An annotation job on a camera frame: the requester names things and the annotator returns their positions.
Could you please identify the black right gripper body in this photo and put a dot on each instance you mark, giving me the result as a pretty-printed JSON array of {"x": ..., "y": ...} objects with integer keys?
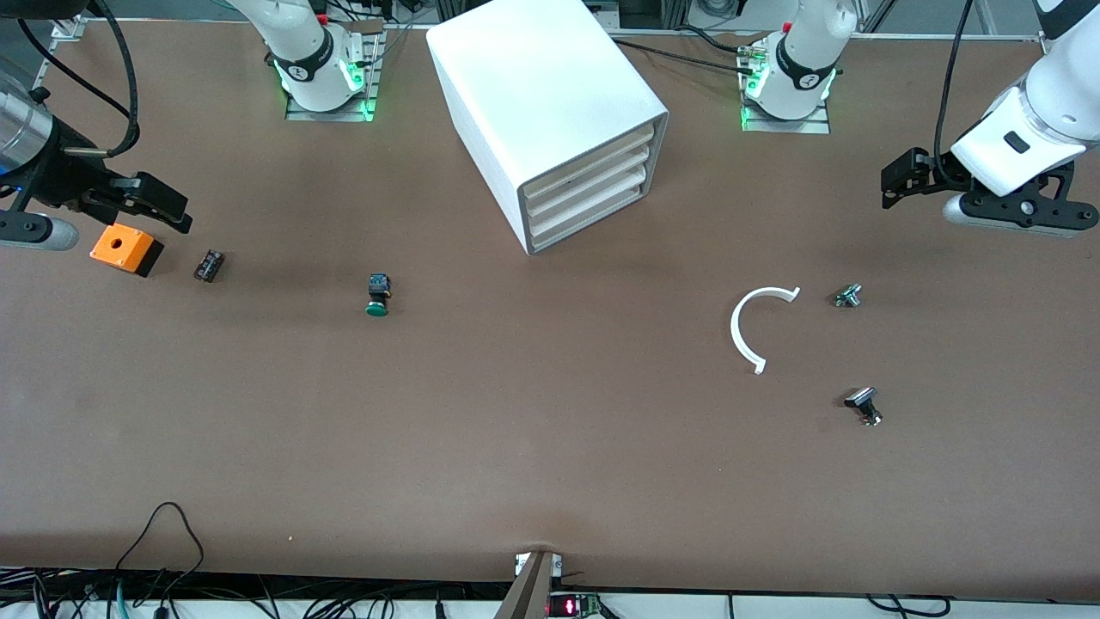
[{"x": 58, "y": 174}]

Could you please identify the green push button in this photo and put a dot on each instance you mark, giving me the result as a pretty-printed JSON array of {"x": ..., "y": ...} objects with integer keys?
[{"x": 378, "y": 297}]

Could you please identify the white lowest cabinet drawer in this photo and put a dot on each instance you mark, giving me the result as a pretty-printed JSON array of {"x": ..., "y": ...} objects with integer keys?
[{"x": 589, "y": 215}]

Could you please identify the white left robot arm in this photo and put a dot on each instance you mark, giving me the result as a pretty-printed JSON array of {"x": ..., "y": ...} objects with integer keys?
[{"x": 808, "y": 52}]

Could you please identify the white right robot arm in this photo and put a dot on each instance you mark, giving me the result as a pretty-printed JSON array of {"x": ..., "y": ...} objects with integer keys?
[{"x": 305, "y": 43}]

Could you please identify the orange button box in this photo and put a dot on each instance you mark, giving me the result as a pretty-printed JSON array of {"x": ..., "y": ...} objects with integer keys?
[{"x": 120, "y": 245}]

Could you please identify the small black capacitor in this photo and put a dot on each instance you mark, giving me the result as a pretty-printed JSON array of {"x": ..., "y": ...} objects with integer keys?
[{"x": 209, "y": 266}]

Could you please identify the small metal green fitting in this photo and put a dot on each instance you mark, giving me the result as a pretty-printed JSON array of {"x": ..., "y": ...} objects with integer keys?
[{"x": 847, "y": 296}]

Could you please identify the white curved plastic strip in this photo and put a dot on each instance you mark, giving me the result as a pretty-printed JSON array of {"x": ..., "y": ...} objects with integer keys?
[{"x": 736, "y": 331}]

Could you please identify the red LED display module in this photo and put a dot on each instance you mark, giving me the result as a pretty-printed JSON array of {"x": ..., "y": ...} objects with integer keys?
[{"x": 571, "y": 606}]

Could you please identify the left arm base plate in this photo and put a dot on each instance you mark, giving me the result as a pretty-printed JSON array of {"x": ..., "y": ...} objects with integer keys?
[{"x": 786, "y": 125}]

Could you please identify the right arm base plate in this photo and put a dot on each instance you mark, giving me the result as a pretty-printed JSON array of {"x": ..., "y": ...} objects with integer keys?
[{"x": 331, "y": 112}]

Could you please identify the black headed switch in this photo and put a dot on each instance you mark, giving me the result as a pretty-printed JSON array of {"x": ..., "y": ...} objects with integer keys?
[{"x": 862, "y": 401}]

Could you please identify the grey camera mount wedge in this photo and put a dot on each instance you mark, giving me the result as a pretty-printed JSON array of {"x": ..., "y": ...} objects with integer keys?
[{"x": 528, "y": 589}]

